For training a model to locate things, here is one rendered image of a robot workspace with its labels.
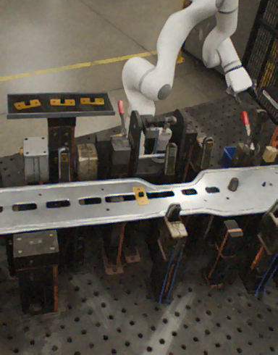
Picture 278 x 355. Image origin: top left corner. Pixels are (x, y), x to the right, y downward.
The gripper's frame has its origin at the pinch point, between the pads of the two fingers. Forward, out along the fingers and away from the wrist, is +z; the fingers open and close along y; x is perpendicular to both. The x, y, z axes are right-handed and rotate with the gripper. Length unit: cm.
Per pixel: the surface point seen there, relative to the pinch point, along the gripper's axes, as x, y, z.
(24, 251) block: 57, 112, 26
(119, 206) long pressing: 43, 81, 24
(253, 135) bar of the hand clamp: 36.0, 24.1, 18.8
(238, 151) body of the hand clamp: 26.7, 27.6, 21.9
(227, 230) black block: 48, 52, 44
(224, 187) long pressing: 36, 43, 32
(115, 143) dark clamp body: 33, 73, 3
